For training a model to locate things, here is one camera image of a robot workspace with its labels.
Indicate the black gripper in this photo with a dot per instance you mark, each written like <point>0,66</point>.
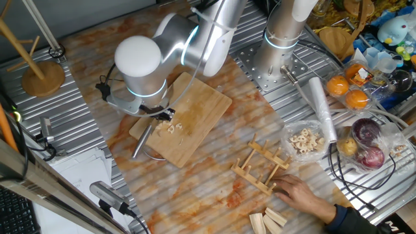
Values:
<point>152,110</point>

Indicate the wooden peg rack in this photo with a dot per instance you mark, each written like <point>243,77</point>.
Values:
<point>260,178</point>

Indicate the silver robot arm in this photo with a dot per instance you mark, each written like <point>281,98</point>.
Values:
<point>138,57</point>

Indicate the forearm in dark sleeve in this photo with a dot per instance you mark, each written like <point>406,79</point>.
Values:
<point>354,222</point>

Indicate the lotus root piece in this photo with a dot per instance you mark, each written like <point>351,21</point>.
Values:
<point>160,125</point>

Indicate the thin lotus root slice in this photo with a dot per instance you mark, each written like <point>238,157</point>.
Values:
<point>178,125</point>
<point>170,129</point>

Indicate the bag of lotus slices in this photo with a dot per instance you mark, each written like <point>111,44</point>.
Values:
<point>305,141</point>

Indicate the bare person hand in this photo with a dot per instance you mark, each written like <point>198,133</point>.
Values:
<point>299,195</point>

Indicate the wooden cutting board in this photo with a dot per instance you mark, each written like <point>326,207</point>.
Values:
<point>195,117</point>

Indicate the orange marble pattern mat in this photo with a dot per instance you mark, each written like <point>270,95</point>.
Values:
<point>211,201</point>

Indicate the white paper stack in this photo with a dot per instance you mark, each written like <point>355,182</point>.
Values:
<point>74,175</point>

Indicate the wooden mug tree stand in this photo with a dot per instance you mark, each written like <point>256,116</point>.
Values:
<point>44,79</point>

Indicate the wooden blocks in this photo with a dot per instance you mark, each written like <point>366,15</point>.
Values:
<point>276,217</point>

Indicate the white tripod legs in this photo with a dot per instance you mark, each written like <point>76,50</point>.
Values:
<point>43,27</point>

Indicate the clear plastic bag roll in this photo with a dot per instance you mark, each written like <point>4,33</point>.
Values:
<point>321,107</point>

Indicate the orange pole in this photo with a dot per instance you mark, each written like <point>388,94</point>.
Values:
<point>6,130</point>

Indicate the orange fruit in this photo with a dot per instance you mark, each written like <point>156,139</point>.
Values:
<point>337,85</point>
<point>356,99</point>

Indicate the black keyboard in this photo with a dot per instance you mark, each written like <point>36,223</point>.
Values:
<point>16,214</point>

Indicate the wooden hanger stand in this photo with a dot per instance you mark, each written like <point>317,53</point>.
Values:
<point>336,42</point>

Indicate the orange with paper label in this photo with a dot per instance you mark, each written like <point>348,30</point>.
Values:
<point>352,71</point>

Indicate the red onion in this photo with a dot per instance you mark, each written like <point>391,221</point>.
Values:
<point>365,130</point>
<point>370,157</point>

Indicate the clear plastic fruit container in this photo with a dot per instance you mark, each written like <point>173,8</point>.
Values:
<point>373,87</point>

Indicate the clear measuring cup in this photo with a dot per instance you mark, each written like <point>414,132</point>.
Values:
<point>380,61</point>

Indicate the clear plastic produce bag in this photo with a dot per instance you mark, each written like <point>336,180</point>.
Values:
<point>391,136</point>

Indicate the glass bowl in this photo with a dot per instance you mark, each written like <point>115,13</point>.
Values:
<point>401,80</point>

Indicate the blue plush toy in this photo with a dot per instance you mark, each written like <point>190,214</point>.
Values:
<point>393,31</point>

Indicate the black printed box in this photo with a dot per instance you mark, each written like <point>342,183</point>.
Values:
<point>403,226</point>

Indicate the wrist camera on grey bracket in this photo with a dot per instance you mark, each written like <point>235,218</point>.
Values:
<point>104,91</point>

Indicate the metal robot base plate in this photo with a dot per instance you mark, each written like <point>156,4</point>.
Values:
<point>250,65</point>

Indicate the grey camera with black clamp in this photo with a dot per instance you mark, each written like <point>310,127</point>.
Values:
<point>107,195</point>

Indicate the small grey camera on mount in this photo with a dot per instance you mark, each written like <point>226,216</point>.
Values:
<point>46,127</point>

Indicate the aluminium frame bar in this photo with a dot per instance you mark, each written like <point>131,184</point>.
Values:
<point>48,195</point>

